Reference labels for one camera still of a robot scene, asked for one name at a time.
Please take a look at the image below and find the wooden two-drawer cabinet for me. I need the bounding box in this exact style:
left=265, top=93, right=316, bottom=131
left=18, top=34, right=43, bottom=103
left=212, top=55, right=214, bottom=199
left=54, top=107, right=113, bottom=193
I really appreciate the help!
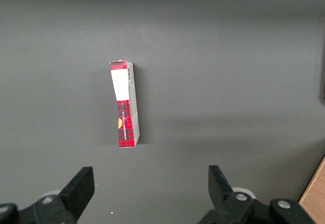
left=298, top=154, right=325, bottom=224

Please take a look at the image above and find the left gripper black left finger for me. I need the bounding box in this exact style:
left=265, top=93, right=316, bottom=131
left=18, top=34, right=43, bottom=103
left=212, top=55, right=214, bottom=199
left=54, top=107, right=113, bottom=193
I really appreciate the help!
left=0, top=166, right=95, bottom=224

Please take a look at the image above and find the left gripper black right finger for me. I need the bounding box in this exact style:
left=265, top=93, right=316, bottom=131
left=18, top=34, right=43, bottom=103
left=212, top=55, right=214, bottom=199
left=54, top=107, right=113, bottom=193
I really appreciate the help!
left=197, top=165, right=316, bottom=224

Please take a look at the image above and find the red plaid cardboard box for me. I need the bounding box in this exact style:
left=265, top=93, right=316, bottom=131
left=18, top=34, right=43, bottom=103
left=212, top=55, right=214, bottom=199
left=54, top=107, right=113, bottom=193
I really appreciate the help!
left=109, top=60, right=141, bottom=149

